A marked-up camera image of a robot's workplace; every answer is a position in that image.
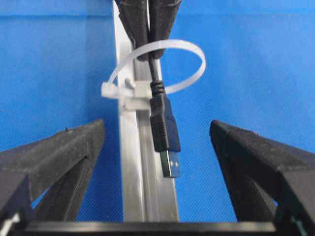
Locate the black USB cable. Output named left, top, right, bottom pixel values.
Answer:
left=147, top=0, right=182, bottom=179

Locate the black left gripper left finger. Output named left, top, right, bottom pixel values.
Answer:
left=0, top=119, right=105, bottom=236

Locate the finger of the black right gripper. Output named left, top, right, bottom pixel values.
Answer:
left=115, top=0, right=149, bottom=50
left=147, top=0, right=184, bottom=59

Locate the aluminium extrusion frame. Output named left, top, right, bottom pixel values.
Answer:
left=112, top=0, right=180, bottom=223

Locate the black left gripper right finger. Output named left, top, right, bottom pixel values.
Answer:
left=209, top=120, right=315, bottom=236

